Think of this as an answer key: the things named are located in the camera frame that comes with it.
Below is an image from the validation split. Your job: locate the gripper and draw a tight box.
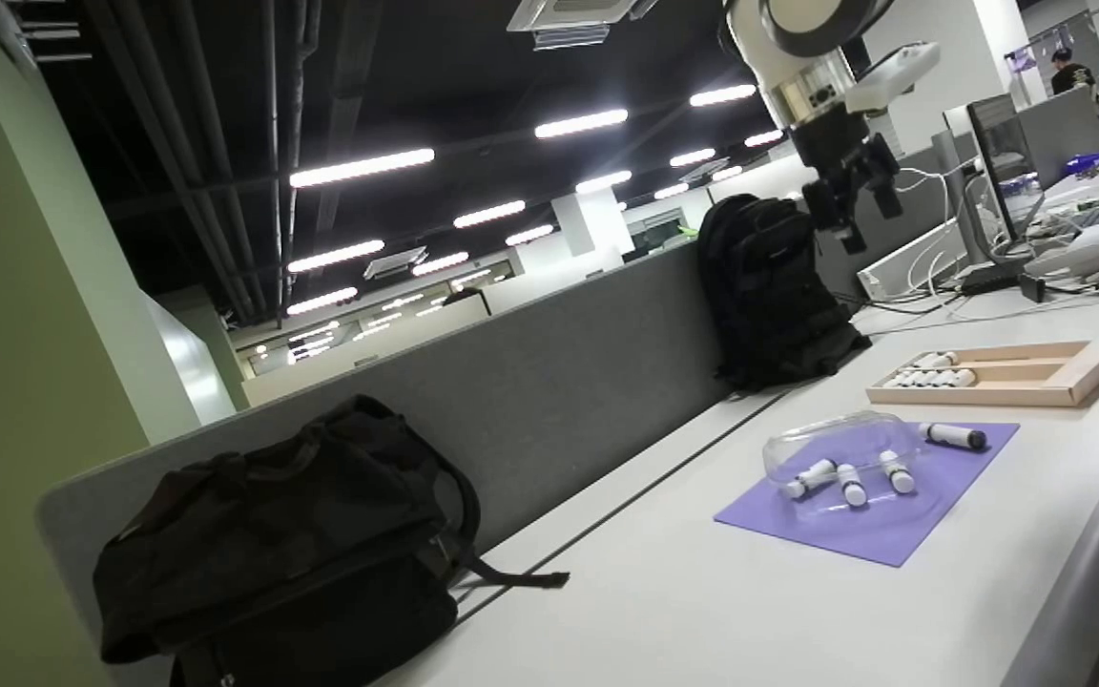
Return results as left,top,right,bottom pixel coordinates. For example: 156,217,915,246
790,101,904,256

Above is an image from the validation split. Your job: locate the long white box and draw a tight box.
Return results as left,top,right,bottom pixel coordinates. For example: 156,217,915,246
856,219,971,302

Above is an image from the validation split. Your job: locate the tall black backpack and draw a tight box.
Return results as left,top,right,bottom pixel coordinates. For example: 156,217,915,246
696,193,874,393

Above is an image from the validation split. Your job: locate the monitor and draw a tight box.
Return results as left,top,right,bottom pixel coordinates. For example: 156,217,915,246
966,93,1047,241

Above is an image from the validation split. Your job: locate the row of small bottles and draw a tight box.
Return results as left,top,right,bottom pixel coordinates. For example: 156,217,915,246
882,367,978,389

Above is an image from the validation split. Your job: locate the grey partition panel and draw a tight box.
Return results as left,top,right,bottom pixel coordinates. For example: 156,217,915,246
1016,85,1099,189

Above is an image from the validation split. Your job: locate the white desktop device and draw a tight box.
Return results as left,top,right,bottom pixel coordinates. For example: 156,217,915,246
1026,220,1099,280

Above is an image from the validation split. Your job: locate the person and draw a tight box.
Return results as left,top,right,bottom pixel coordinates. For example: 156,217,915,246
1049,47,1097,95

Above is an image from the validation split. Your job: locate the clear plastic bowl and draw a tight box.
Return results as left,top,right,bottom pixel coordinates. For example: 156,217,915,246
761,409,943,522

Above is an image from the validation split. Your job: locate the wooden tray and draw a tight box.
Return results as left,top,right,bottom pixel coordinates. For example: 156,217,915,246
865,336,1099,409

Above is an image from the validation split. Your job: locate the ceiling air vent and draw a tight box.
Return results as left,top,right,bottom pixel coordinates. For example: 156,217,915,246
506,0,661,51

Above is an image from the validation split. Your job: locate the purple mat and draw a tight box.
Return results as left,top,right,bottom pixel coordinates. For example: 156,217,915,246
713,420,1021,569

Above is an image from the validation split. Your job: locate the grey desk partition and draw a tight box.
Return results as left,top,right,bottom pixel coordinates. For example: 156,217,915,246
34,237,734,612

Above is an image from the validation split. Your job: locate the large black backpack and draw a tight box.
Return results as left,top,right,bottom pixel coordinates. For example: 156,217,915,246
92,393,570,687

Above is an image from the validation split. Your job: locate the white cable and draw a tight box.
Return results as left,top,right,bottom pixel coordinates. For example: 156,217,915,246
897,164,985,292

